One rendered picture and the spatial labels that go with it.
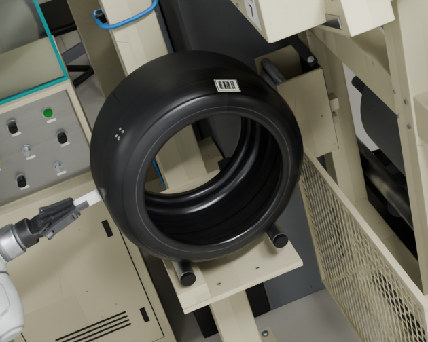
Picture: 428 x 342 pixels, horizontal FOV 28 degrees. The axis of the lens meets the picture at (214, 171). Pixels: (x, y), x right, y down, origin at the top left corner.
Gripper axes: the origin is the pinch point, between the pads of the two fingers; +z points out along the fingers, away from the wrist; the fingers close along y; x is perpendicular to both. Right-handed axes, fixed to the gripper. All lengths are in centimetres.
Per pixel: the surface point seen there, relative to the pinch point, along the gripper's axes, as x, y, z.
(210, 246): 23.3, -13.3, 23.0
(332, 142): 36, 18, 71
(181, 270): 28.9, -9.7, 12.4
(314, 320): 126, 39, 42
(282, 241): 35, -12, 41
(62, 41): 104, 337, -8
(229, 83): -16, -8, 47
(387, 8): -38, -48, 77
